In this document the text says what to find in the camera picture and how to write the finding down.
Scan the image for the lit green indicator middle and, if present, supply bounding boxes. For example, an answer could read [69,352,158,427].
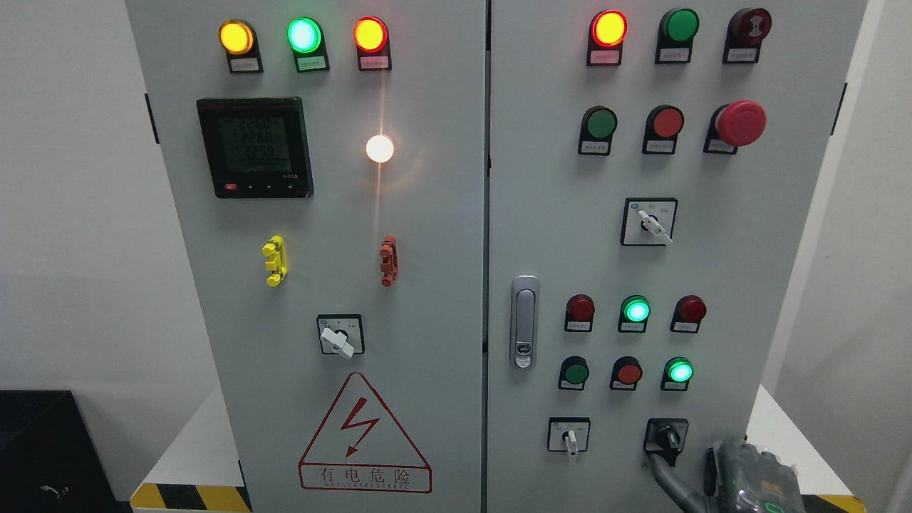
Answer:
[618,295,651,333]

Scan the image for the grey electrical cabinet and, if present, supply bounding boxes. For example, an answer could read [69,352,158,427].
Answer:
[127,1,868,512]

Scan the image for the green push button upper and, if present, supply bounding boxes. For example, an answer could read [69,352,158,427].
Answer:
[577,106,618,157]

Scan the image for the dark red indicator left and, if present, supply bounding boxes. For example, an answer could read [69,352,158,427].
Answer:
[564,294,596,333]

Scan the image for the red push button lower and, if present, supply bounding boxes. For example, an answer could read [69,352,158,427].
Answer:
[608,356,643,392]

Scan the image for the black digital power meter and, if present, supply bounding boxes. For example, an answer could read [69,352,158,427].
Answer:
[196,96,315,199]

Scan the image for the lit green push button lower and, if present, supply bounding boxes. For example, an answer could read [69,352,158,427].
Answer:
[659,356,694,392]

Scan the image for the green indicator light top left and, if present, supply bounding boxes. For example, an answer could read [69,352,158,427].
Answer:
[286,16,330,73]

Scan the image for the dark red indicator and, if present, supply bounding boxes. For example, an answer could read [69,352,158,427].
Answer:
[564,294,596,333]
[670,295,708,333]

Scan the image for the white selector switch left door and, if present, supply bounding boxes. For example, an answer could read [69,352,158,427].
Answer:
[316,313,365,361]

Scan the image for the white glowing lamp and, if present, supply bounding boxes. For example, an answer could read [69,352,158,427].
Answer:
[365,134,395,165]

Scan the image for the red terminal connector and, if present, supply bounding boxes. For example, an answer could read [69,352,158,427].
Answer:
[378,236,398,288]

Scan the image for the black knob switch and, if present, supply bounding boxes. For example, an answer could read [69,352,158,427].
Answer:
[643,418,688,467]

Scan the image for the white selector switch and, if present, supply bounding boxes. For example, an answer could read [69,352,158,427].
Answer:
[546,416,591,462]
[620,197,678,247]

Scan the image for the dark red indicator right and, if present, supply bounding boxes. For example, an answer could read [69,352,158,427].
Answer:
[670,295,708,333]

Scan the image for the orange-red indicator light left door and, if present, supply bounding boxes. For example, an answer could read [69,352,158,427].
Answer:
[353,16,392,71]

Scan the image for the red-ringed lit indicator right door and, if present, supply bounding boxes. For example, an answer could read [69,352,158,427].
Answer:
[586,10,628,67]

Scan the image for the yellow indicator light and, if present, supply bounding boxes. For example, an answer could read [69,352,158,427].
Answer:
[219,19,263,73]

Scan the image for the dark green light top right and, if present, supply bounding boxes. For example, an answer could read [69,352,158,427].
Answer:
[655,9,700,65]

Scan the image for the red electric hazard sticker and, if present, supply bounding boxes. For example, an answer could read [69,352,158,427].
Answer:
[299,371,432,494]

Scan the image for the dark red buzzer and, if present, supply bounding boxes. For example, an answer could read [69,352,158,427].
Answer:
[722,9,772,64]

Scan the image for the silver door latch handle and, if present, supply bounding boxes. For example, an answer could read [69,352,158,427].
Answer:
[510,275,540,369]

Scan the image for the yellow terminal connector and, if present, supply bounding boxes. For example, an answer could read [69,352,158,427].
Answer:
[261,234,288,288]

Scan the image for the black box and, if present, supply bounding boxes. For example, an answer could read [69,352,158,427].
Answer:
[1,390,120,512]

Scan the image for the red emergency stop button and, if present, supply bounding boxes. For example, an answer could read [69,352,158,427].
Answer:
[703,100,767,155]

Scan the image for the red push button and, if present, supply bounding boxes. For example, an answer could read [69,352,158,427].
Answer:
[641,104,685,155]
[608,356,643,392]

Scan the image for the white selector switch lower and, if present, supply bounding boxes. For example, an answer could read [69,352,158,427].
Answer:
[546,416,591,462]

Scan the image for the red push button upper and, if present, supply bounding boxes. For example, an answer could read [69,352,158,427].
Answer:
[641,104,685,155]

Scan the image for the white selector switch upper right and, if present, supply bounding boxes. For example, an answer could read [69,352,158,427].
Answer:
[620,197,678,247]

